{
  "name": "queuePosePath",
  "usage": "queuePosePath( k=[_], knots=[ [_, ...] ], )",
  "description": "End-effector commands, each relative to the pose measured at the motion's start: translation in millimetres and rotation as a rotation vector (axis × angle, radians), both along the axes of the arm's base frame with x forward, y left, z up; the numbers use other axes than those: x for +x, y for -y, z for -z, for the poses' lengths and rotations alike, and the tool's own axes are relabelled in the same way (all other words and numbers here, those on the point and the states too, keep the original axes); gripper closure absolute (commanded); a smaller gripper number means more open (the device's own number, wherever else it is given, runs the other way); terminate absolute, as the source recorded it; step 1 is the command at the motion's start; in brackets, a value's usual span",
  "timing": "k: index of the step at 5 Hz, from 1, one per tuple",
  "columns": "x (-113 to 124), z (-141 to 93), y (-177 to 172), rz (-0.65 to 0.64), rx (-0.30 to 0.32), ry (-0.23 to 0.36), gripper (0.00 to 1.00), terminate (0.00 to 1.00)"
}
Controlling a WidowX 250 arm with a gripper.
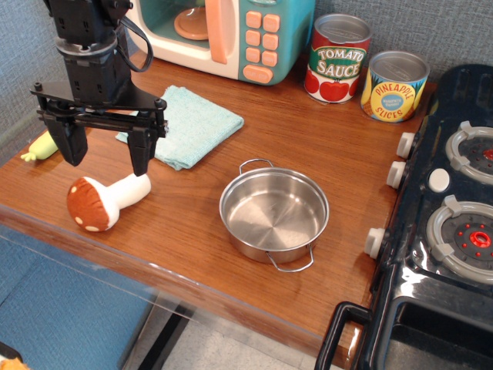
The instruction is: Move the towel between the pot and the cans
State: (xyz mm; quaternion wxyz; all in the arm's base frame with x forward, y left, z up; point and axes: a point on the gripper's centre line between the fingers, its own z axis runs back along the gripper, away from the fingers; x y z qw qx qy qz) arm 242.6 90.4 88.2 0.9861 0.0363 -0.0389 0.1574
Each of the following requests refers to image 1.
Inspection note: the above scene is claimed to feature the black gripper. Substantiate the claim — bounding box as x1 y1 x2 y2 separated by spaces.
30 36 167 177

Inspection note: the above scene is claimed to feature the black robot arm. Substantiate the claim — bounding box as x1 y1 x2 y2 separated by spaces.
31 1 167 176

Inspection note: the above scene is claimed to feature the light blue folded towel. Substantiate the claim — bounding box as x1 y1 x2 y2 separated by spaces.
115 85 245 171

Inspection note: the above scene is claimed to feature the stainless steel pot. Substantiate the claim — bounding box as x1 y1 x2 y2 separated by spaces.
219 158 330 273

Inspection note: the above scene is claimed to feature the yellow-green plush vegetable toy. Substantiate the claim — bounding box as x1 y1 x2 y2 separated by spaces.
21 131 59 162

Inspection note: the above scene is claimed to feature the plush brown mushroom toy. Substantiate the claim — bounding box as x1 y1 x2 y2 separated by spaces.
66 173 152 232

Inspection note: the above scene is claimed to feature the teal toy microwave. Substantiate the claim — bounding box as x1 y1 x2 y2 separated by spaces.
126 0 315 86

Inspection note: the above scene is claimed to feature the orange plush toy corner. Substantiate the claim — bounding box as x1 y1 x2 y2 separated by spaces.
0 358 30 370

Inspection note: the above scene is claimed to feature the tomato sauce can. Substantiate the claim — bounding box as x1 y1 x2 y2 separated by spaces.
304 13 372 103

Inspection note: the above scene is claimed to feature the white stove knob bottom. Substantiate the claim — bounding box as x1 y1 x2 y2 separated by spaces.
364 228 386 259

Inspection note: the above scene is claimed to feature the white stove knob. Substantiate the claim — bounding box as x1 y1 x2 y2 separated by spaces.
396 133 415 160
364 228 386 259
386 161 406 190

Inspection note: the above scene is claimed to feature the white stove knob middle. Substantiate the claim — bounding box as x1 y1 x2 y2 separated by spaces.
386 161 406 190

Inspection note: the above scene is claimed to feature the pineapple slices can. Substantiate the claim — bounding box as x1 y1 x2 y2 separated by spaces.
361 51 430 123

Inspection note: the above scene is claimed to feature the white stove knob top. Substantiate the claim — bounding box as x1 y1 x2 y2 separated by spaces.
396 133 415 160

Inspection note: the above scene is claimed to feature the white round stove button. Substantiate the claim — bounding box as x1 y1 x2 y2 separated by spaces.
428 168 450 193

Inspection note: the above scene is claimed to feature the grey upper stove burner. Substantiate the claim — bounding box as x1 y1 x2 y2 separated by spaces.
445 120 492 185

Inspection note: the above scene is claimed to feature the grey stove burner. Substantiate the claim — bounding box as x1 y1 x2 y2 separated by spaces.
426 195 492 285
445 120 492 185

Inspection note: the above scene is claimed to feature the grey lower stove burner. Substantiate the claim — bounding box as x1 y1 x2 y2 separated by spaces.
426 195 492 285

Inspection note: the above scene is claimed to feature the black toy stove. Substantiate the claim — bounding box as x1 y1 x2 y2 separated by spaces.
316 64 492 369

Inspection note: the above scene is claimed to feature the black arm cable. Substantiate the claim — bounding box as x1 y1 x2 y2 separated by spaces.
115 15 155 74

